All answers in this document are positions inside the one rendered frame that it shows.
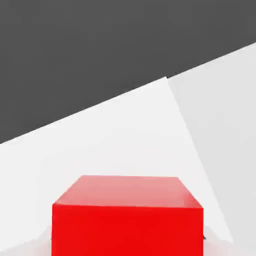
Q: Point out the small red cube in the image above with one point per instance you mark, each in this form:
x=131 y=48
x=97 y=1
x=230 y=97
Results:
x=128 y=230

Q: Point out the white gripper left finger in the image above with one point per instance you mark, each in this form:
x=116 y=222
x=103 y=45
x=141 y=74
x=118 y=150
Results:
x=38 y=246

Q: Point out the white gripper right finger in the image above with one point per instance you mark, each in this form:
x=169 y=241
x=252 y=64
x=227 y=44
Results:
x=214 y=245

